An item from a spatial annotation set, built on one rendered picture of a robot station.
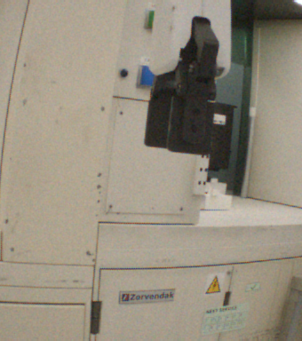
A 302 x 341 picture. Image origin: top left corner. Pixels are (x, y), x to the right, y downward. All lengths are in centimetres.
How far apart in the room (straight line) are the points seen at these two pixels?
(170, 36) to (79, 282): 61
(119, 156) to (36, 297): 26
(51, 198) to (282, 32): 104
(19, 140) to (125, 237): 24
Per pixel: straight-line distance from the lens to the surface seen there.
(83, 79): 99
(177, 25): 49
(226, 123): 185
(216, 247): 118
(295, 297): 133
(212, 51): 46
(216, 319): 123
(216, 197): 142
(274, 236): 129
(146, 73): 104
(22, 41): 97
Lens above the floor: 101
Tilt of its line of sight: 3 degrees down
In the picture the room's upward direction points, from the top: 6 degrees clockwise
